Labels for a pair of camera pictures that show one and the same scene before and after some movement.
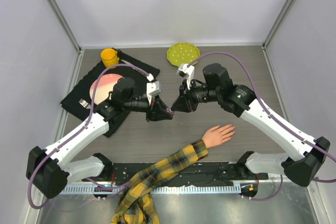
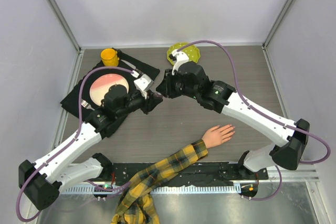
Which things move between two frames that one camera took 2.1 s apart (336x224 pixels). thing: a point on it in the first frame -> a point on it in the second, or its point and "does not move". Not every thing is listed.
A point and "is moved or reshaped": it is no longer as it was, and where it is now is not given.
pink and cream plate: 106,84 does not move
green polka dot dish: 182,53 does not move
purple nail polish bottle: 168,110 is moved or reshaped
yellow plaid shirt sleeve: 136,205 does not move
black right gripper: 181,104 -> 166,88
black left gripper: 156,110 -> 150,103
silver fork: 84,104 does not move
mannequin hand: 218,135 does not move
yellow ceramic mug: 109,57 does not move
